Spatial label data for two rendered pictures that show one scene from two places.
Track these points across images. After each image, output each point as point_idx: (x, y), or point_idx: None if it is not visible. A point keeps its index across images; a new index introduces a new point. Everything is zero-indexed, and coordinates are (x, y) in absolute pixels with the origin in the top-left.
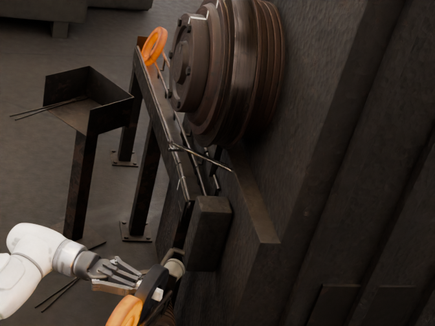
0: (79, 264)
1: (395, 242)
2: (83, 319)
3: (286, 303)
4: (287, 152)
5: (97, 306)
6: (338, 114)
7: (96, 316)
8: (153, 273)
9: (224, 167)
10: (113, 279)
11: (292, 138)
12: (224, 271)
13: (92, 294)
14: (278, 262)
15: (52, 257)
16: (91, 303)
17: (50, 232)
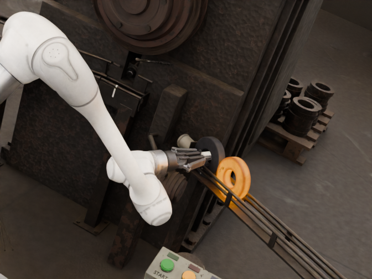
0: (171, 160)
1: (274, 67)
2: (40, 237)
3: (232, 130)
4: (232, 35)
5: (35, 224)
6: (284, 0)
7: (43, 230)
8: (217, 141)
9: (168, 63)
10: (191, 159)
11: (238, 25)
12: (185, 132)
13: (21, 219)
14: (239, 105)
15: (154, 165)
16: (29, 224)
17: (139, 151)
